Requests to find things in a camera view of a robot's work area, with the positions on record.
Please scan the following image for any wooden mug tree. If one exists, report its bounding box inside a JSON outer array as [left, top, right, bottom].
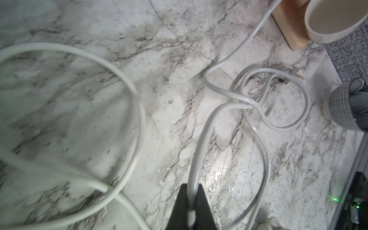
[[272, 0, 310, 50]]

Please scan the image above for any pink power strip white cord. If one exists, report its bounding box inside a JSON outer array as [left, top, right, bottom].
[[0, 42, 153, 230]]

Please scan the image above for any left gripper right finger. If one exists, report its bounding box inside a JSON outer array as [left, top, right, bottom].
[[194, 184, 218, 230]]

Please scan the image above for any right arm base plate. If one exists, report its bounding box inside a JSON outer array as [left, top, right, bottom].
[[334, 172, 368, 230]]

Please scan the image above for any black power strip grey cord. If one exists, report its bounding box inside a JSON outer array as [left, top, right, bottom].
[[185, 0, 312, 230]]

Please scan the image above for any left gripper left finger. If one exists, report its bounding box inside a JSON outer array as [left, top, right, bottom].
[[166, 184, 188, 230]]

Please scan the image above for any white mug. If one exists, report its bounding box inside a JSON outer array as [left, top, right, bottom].
[[304, 0, 368, 44]]

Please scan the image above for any grey cup with spoons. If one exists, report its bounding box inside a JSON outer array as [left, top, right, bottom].
[[322, 78, 368, 133]]

